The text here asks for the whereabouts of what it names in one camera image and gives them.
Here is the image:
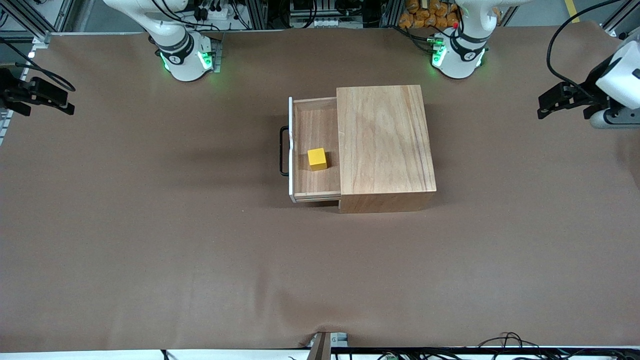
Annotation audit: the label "orange object pile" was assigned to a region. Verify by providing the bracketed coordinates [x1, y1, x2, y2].
[398, 0, 461, 29]

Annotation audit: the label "wooden drawer with black handle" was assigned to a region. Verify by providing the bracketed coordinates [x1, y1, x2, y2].
[279, 96, 342, 204]

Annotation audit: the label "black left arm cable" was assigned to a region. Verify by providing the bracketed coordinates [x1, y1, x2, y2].
[546, 0, 626, 98]

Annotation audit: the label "yellow cube block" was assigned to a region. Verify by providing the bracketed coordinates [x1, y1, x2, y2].
[307, 148, 328, 172]

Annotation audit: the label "white power strip with plugs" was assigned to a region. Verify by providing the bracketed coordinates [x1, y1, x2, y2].
[192, 0, 241, 23]

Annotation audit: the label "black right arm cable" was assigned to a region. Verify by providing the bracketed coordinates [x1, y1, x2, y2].
[0, 37, 77, 92]

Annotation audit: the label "brown table cover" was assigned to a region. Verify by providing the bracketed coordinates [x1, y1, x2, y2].
[0, 21, 640, 353]

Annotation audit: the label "metal table bracket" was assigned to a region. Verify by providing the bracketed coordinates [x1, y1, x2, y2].
[306, 331, 349, 360]

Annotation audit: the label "background electronics rack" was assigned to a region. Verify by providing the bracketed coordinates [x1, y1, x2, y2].
[287, 0, 368, 30]

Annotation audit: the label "wooden cabinet box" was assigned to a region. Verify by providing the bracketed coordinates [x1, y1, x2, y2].
[336, 85, 438, 214]

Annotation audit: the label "aluminium frame profile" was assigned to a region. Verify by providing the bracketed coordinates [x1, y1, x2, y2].
[0, 0, 96, 47]
[600, 0, 640, 41]

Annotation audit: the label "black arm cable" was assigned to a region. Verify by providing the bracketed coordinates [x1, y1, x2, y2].
[0, 37, 77, 92]
[546, 0, 626, 98]

